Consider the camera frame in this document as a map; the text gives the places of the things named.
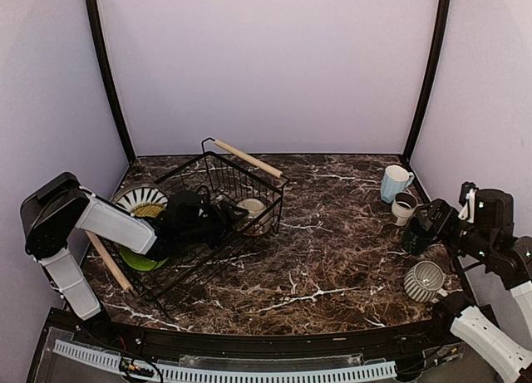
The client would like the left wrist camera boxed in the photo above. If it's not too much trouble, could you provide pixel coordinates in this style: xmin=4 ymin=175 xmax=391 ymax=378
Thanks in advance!
xmin=193 ymin=185 xmax=212 ymax=219

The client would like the beige patterned bowl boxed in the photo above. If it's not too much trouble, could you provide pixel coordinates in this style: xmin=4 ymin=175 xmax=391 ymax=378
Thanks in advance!
xmin=237 ymin=198 xmax=271 ymax=237

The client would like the wooden rack handle far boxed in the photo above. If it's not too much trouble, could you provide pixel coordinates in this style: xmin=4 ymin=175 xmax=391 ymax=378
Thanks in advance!
xmin=214 ymin=139 xmax=283 ymax=179

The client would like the wooden rack handle near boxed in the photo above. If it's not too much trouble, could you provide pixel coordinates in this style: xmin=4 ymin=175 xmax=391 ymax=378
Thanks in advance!
xmin=85 ymin=231 xmax=133 ymax=292

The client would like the wooden rack handle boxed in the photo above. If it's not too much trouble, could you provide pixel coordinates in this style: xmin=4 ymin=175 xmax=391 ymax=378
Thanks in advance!
xmin=85 ymin=231 xmax=133 ymax=292
xmin=214 ymin=139 xmax=283 ymax=179

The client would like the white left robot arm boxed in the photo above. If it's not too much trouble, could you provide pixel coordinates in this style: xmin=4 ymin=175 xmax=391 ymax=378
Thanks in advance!
xmin=20 ymin=172 xmax=249 ymax=346

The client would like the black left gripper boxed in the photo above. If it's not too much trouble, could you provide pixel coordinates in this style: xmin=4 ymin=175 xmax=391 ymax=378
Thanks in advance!
xmin=178 ymin=200 xmax=250 ymax=249

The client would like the black front rail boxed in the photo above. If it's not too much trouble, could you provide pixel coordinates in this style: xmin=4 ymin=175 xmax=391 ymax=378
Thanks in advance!
xmin=104 ymin=322 xmax=454 ymax=360

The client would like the black frame post right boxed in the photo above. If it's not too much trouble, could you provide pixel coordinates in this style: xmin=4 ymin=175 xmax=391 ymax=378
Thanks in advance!
xmin=401 ymin=0 xmax=451 ymax=164

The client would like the white steel tumbler cup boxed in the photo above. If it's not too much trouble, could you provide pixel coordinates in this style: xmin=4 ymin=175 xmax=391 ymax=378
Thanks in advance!
xmin=391 ymin=192 xmax=418 ymax=227

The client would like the dark green mug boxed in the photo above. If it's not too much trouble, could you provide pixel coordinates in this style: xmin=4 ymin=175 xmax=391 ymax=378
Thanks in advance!
xmin=401 ymin=217 xmax=436 ymax=256

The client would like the bright green plate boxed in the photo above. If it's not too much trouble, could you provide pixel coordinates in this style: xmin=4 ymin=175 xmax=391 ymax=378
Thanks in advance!
xmin=119 ymin=245 xmax=168 ymax=273

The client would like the white slotted cable duct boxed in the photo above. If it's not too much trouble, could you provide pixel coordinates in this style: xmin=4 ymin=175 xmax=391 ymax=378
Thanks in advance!
xmin=52 ymin=339 xmax=397 ymax=382

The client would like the black white striped plate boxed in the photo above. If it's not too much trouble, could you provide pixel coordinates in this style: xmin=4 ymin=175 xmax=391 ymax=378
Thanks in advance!
xmin=111 ymin=183 xmax=168 ymax=213

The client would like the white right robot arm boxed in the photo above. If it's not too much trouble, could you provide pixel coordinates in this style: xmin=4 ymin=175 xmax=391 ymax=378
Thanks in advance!
xmin=415 ymin=182 xmax=531 ymax=382

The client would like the black frame post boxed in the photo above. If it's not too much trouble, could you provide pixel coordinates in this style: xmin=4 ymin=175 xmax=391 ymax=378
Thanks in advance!
xmin=85 ymin=0 xmax=136 ymax=164
xmin=401 ymin=0 xmax=451 ymax=164

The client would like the light blue faceted mug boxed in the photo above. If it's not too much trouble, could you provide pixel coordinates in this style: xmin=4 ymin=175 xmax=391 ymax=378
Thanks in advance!
xmin=381 ymin=164 xmax=415 ymax=204

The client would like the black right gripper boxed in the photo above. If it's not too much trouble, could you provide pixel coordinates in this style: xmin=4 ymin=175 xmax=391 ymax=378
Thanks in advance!
xmin=416 ymin=197 xmax=495 ymax=263

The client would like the black wire dish rack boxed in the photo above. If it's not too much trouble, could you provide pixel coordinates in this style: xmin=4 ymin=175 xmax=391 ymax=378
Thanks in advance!
xmin=111 ymin=140 xmax=288 ymax=316

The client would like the yellow ribbed plate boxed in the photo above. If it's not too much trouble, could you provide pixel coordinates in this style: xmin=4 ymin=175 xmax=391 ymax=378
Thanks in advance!
xmin=131 ymin=203 xmax=166 ymax=219

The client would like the black frame post left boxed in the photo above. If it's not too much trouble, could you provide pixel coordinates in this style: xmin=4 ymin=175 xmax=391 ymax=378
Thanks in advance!
xmin=85 ymin=0 xmax=136 ymax=164

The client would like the striped round mug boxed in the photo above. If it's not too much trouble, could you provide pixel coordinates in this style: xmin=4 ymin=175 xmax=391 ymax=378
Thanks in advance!
xmin=403 ymin=261 xmax=448 ymax=303

